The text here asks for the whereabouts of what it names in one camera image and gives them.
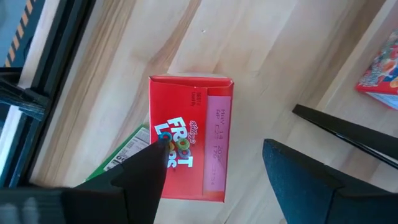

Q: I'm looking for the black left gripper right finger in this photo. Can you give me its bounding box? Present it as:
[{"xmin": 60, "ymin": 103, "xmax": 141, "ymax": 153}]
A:
[{"xmin": 262, "ymin": 138, "xmax": 398, "ymax": 224}]

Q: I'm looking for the black aluminium table frame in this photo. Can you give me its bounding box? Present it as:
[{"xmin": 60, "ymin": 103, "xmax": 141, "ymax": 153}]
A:
[{"xmin": 0, "ymin": 0, "xmax": 97, "ymax": 189}]

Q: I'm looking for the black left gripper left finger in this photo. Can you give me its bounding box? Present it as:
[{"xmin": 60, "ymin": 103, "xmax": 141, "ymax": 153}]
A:
[{"xmin": 76, "ymin": 139, "xmax": 171, "ymax": 224}]

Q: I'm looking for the red Froot Loops cereal box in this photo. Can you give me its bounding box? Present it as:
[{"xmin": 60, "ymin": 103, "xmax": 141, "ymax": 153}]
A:
[
  {"xmin": 355, "ymin": 29, "xmax": 398, "ymax": 110},
  {"xmin": 148, "ymin": 73, "xmax": 234, "ymax": 203}
]

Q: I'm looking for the green Apple Jacks cereal box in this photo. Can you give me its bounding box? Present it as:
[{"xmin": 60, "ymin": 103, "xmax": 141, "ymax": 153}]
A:
[{"xmin": 85, "ymin": 124, "xmax": 150, "ymax": 181}]

